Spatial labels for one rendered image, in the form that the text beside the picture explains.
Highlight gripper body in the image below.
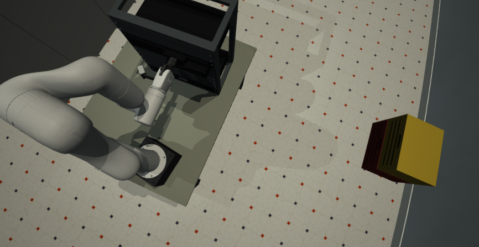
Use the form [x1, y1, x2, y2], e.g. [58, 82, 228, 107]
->
[150, 67, 175, 94]

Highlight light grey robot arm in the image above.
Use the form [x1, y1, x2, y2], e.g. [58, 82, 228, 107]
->
[0, 56, 166, 181]

